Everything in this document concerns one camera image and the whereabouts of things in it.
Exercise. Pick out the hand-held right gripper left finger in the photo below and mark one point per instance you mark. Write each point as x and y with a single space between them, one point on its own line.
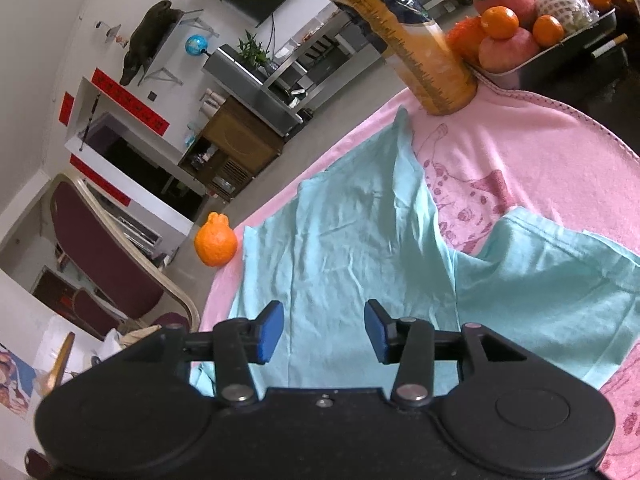
270 332

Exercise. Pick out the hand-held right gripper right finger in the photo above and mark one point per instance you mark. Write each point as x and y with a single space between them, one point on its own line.
377 332

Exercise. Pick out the teal shirt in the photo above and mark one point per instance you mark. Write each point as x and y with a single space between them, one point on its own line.
350 240

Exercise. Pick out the large bumpy orange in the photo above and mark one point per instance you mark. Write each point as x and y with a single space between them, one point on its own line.
214 242

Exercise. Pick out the beige clothing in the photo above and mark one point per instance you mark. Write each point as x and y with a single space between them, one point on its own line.
140 335

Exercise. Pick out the brown wooden cabinet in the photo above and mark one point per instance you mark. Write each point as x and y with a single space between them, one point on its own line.
240 135

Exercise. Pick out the red door banner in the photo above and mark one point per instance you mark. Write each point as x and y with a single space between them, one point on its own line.
130 102
100 180
66 109

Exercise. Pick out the white kettle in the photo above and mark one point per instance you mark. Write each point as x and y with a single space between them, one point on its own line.
210 102

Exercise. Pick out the pink printed blanket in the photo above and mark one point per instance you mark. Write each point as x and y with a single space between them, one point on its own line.
525 130

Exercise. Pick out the colourful printed poster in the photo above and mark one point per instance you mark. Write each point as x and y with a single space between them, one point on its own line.
12 380

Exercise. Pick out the orange juice bottle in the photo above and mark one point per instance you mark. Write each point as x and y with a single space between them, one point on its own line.
430 70

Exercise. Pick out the grey curved media shelf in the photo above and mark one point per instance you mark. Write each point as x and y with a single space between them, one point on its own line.
320 55

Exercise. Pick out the green potted plant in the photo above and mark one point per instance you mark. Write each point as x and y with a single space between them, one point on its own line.
254 50

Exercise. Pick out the blue globe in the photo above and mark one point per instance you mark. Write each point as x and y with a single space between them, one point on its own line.
196 45

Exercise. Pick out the orange mesh bag of fruit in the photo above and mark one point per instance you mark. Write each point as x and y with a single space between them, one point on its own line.
462 42

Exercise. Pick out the pink apple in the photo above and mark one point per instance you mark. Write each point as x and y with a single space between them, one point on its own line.
510 51

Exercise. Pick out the metal fruit tray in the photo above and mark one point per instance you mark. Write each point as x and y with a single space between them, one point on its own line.
550 67

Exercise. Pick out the dark animal figurine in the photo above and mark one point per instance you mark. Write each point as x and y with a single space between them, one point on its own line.
147 40

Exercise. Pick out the white cigarette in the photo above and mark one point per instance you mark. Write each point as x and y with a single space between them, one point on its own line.
610 45

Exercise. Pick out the fruit in white foam net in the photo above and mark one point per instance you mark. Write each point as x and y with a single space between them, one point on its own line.
565 4

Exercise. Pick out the maroon chair with gold frame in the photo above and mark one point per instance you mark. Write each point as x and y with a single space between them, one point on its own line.
97 310
100 245

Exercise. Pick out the metal wall shelf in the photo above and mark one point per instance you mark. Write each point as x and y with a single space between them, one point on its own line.
185 20

